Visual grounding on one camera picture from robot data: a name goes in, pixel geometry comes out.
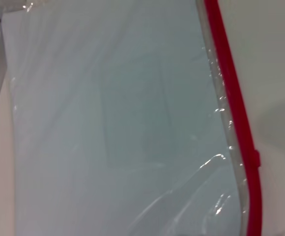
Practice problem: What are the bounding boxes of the red zip slider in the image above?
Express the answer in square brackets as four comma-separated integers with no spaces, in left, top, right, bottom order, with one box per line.
[252,148,262,169]

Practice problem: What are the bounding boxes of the clear document bag red zip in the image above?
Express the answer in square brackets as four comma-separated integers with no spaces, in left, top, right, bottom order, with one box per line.
[0,0,266,236]

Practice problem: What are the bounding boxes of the light blue paper sheets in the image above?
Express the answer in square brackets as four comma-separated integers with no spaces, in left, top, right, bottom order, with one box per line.
[0,0,241,236]

